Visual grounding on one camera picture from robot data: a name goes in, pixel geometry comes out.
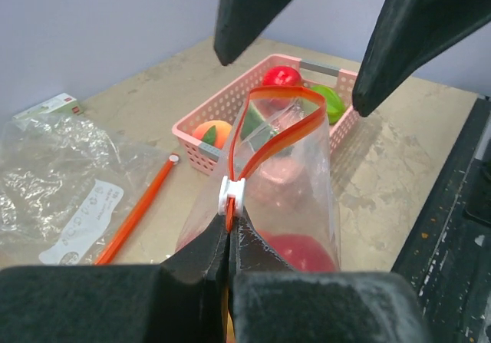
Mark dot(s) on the shiny red fruit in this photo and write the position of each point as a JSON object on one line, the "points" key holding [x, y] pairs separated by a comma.
{"points": [[302, 252]]}

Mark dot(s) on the watermelon slice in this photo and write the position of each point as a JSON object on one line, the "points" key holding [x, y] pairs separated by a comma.
{"points": [[264, 119]]}

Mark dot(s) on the clear zip bag orange zipper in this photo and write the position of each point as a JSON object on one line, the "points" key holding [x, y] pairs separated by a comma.
{"points": [[285, 187]]}

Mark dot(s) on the peach with green leaf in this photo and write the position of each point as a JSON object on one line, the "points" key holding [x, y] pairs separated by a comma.
{"points": [[213, 132]]}

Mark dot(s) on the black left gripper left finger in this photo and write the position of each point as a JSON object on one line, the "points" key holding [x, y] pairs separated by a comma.
{"points": [[182, 299]]}

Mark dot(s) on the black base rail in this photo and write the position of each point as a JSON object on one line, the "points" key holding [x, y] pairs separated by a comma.
{"points": [[446, 257]]}

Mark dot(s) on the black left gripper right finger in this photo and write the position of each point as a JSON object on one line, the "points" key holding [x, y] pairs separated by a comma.
{"points": [[271, 302]]}

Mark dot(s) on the small green white box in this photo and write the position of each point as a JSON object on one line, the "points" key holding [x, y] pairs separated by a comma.
{"points": [[62, 103]]}

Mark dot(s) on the large red apple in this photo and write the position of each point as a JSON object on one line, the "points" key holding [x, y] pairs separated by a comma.
{"points": [[282, 75]]}

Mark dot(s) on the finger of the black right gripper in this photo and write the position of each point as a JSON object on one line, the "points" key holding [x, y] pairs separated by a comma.
{"points": [[408, 34], [240, 22]]}

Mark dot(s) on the green starfruit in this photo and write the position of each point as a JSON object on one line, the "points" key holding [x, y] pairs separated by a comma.
{"points": [[335, 107]]}

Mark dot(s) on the pink perforated plastic basket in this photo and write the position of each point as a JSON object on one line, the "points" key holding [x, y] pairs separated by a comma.
{"points": [[225, 104]]}

